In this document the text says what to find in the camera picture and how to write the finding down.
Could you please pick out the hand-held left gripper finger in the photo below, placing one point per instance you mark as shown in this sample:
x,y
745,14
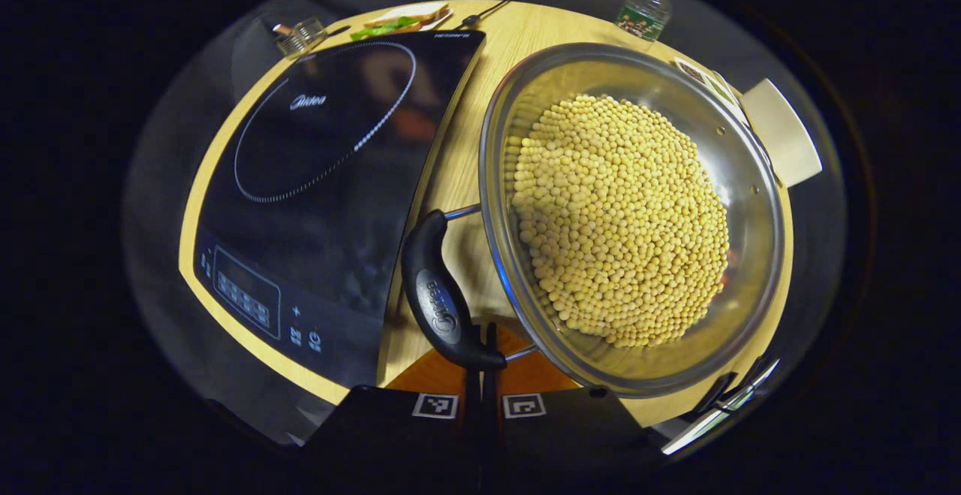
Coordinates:
x,y
473,412
490,420

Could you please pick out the black induction cooktop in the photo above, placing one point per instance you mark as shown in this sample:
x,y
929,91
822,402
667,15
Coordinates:
x,y
338,179

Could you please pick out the pile of yellow soybeans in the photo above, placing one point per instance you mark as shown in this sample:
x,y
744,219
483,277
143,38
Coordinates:
x,y
623,217

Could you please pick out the toast sandwich with lettuce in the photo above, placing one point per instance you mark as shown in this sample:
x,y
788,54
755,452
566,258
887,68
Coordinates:
x,y
405,18

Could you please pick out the white sectioned dish with beans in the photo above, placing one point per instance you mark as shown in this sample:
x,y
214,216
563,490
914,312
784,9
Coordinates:
x,y
702,78

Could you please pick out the white toaster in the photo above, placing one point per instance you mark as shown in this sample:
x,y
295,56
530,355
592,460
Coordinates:
x,y
781,134

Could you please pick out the small glass jar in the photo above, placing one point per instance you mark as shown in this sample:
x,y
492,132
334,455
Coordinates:
x,y
302,37

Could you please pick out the clear plastic water bottle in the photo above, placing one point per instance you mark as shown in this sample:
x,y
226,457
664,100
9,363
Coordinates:
x,y
644,14

